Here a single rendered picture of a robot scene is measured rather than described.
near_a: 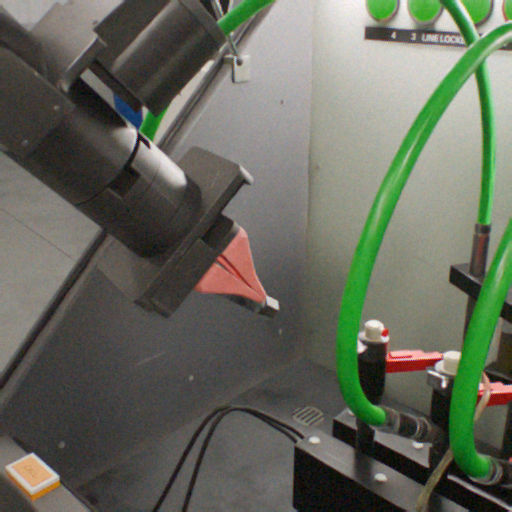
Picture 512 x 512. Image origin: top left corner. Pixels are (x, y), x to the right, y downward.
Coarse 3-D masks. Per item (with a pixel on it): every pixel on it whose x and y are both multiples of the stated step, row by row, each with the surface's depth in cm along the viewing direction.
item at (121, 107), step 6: (114, 96) 655; (114, 102) 661; (120, 102) 649; (120, 108) 652; (126, 108) 648; (120, 114) 655; (126, 114) 651; (132, 114) 649; (138, 114) 648; (132, 120) 651; (138, 120) 651; (138, 126) 654
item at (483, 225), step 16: (256, 0) 55; (272, 0) 55; (448, 0) 61; (224, 16) 55; (240, 16) 54; (464, 16) 63; (224, 32) 54; (464, 32) 64; (480, 80) 66; (480, 96) 67; (480, 112) 68; (144, 128) 55; (480, 192) 72; (480, 208) 72; (480, 224) 73
